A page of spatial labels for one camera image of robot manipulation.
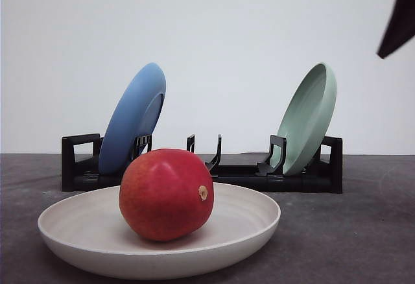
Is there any black dish rack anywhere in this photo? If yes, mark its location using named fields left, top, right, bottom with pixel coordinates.
left=61, top=134, right=343, bottom=193

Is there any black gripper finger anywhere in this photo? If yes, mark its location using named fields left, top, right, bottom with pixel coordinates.
left=377, top=0, right=415, bottom=59

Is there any red pomegranate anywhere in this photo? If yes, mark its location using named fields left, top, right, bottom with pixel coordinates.
left=119, top=148, right=215, bottom=241

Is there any blue plate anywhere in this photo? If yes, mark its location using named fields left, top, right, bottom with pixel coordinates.
left=98, top=62, right=167, bottom=175

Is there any white plate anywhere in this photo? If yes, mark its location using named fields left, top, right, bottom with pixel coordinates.
left=37, top=185, right=280, bottom=279

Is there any light green plate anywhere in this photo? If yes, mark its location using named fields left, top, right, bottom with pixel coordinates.
left=270, top=62, right=337, bottom=176

